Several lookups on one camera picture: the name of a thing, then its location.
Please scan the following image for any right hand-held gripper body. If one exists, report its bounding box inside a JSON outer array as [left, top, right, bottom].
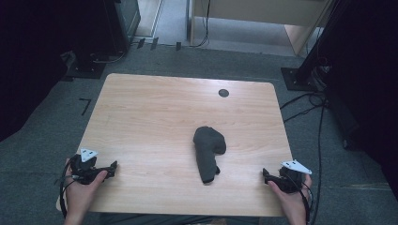
[[268, 159, 313, 194]]

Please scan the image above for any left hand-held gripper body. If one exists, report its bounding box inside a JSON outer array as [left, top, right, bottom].
[[69, 148, 109, 186]]

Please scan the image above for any dark grey cloth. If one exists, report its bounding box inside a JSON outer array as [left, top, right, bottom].
[[192, 126, 227, 185]]

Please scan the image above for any person's right hand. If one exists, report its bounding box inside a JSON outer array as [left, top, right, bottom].
[[267, 173, 314, 220]]

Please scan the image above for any person's left hand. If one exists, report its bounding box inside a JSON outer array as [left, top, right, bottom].
[[64, 157, 109, 219]]

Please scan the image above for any black metal stand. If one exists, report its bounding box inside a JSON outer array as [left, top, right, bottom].
[[280, 0, 346, 92]]

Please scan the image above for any dark curtain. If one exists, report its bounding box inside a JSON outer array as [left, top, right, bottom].
[[0, 0, 78, 143], [322, 0, 398, 203]]

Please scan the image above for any black equipment cabinet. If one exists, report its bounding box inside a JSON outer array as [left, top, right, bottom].
[[74, 0, 142, 62]]

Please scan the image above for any light wooden furniture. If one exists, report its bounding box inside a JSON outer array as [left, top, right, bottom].
[[187, 0, 333, 58]]

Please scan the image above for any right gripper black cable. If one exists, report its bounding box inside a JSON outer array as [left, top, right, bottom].
[[285, 172, 314, 225]]

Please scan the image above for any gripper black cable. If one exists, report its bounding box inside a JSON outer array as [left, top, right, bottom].
[[285, 172, 314, 225], [58, 157, 78, 219]]

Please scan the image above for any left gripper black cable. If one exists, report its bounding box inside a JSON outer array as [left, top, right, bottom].
[[58, 157, 78, 219]]

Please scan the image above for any long black floor cable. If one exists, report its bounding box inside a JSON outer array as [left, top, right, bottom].
[[309, 102, 327, 225]]

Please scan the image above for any black stand base plate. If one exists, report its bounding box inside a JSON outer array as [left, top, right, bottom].
[[65, 51, 107, 80]]

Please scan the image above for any black hanging cable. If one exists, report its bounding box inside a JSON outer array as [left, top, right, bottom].
[[191, 0, 211, 49]]

